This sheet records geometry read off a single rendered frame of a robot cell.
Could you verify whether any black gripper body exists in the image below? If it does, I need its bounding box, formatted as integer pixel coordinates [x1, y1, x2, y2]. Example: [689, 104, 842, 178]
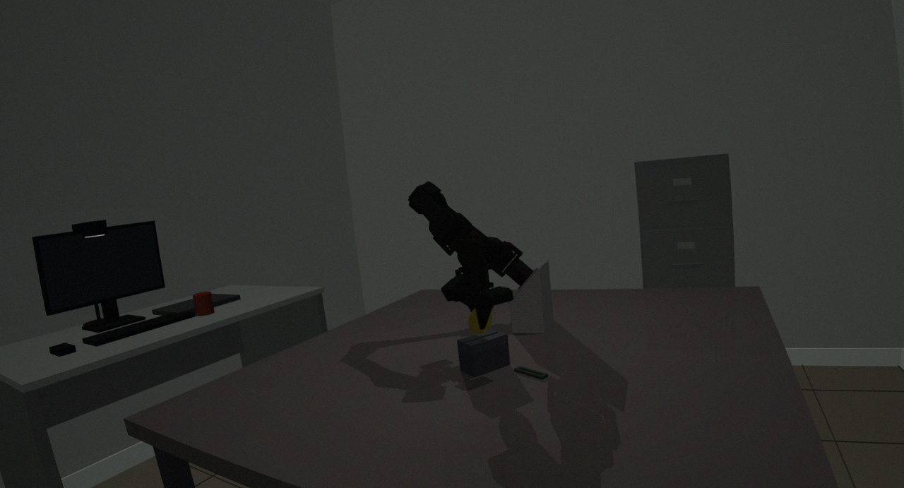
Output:
[458, 261, 513, 306]

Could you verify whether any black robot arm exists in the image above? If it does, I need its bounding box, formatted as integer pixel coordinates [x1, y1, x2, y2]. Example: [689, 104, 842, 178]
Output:
[408, 181, 535, 302]

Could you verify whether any dark green rectangular frame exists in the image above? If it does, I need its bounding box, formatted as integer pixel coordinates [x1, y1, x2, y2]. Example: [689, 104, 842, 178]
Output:
[514, 366, 548, 380]

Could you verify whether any gold coin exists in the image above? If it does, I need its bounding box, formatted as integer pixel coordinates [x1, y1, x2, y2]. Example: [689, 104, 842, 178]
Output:
[468, 309, 492, 334]

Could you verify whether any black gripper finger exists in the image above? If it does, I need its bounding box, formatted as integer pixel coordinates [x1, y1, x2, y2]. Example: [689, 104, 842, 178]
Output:
[460, 299, 477, 312]
[470, 302, 494, 330]

